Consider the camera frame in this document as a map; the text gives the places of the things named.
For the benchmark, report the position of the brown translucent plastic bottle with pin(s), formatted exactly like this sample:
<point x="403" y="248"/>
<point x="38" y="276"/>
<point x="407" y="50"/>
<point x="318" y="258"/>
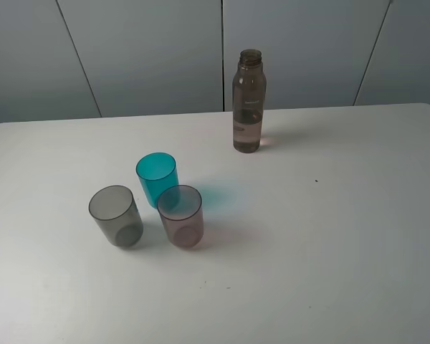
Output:
<point x="248" y="96"/>

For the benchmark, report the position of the pink translucent plastic cup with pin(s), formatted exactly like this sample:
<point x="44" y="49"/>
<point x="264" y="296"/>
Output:
<point x="180" y="210"/>

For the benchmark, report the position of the teal translucent plastic cup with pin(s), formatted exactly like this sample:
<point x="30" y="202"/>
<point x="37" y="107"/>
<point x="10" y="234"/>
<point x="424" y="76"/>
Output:
<point x="157" y="172"/>

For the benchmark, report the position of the grey translucent plastic cup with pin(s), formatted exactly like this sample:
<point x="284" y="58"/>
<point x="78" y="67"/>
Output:
<point x="114" y="210"/>

